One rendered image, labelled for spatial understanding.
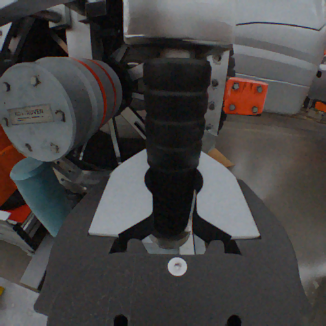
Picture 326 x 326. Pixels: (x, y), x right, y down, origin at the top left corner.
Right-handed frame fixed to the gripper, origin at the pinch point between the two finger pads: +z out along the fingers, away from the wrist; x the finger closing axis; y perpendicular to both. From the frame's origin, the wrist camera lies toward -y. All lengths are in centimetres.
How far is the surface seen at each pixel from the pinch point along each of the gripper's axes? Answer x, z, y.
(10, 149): -61, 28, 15
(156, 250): -4, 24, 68
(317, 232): 115, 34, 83
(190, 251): 14, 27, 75
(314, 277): 90, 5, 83
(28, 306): -34, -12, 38
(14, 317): -37, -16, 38
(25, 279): -66, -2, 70
